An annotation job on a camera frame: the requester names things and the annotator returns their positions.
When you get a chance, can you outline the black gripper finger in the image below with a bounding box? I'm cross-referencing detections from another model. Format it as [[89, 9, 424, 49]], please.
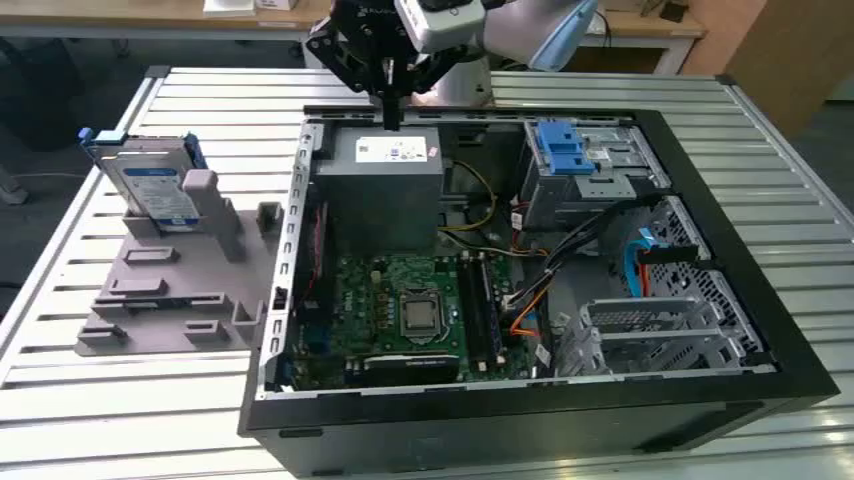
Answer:
[[393, 44, 463, 132], [304, 19, 396, 132]]

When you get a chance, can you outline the hard disk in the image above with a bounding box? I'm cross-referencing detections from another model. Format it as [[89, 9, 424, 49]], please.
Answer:
[[77, 127, 202, 232]]

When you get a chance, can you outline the multicoloured power wire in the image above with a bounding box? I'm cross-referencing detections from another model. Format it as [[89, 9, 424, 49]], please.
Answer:
[[633, 245, 712, 301]]

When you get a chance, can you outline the metal disk bay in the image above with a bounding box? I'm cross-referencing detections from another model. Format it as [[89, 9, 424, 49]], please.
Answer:
[[556, 297, 768, 376]]

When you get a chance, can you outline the white box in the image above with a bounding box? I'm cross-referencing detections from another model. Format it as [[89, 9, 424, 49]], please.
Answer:
[[202, 0, 258, 19]]

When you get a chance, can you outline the blue plastic drive latch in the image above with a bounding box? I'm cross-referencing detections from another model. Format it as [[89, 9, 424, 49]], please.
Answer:
[[536, 122, 595, 176]]

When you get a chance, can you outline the grey power supply unit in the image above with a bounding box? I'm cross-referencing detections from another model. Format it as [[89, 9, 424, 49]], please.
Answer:
[[312, 124, 445, 256]]

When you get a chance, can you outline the wooden desk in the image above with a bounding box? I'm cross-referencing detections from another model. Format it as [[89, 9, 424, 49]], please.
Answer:
[[0, 0, 708, 76]]

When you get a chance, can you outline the metal optical drive cage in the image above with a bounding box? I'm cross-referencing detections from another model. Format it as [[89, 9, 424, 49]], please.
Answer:
[[519, 119, 672, 231]]

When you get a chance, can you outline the green motherboard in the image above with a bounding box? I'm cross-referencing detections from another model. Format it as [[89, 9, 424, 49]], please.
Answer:
[[292, 252, 535, 389]]

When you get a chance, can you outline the black RAM slot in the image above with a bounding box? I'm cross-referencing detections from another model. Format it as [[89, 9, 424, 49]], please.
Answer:
[[457, 253, 488, 372]]

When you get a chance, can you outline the silver CPU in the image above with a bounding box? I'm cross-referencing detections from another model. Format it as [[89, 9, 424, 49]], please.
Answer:
[[404, 301, 439, 332]]

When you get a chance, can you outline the CPU socket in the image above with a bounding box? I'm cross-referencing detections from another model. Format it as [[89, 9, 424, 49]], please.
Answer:
[[396, 288, 447, 346]]

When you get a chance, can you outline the wooden cabinet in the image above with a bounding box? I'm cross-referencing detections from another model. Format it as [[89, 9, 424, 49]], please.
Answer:
[[679, 0, 854, 136]]

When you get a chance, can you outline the grey parts rack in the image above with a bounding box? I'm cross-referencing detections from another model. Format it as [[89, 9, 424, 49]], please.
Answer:
[[73, 168, 285, 357]]

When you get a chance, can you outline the grey desk foot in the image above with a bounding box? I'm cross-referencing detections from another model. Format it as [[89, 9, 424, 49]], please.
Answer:
[[0, 164, 32, 206]]

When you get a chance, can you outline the black graphics card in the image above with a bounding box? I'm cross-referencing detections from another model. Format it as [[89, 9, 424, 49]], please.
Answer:
[[343, 352, 461, 386]]

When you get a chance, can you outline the black PC case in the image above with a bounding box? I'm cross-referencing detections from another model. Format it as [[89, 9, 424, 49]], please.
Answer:
[[237, 103, 840, 479]]

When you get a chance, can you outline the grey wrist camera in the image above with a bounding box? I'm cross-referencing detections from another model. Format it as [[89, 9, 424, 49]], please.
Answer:
[[392, 0, 489, 54]]

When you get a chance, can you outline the yellow wire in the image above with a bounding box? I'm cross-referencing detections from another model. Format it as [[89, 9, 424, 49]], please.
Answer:
[[439, 159, 499, 234]]

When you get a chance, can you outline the black cable bundle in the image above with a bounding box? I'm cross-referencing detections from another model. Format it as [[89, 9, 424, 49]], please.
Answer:
[[505, 194, 668, 314]]

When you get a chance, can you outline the blue data wire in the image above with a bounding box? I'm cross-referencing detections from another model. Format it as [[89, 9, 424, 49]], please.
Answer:
[[623, 227, 668, 301]]

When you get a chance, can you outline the orange wire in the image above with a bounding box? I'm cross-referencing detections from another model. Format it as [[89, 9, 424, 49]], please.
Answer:
[[508, 299, 543, 342]]

